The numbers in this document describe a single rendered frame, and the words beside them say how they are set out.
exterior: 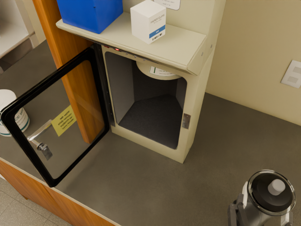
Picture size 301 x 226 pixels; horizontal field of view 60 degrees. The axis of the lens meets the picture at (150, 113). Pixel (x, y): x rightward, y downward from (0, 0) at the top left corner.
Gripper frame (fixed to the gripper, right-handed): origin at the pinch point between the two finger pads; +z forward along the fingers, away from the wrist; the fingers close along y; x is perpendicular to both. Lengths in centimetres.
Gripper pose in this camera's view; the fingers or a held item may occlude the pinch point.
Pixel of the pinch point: (264, 199)
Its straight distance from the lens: 74.2
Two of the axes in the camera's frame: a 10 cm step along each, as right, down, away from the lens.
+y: -9.3, -3.0, 2.3
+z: 3.7, -6.2, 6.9
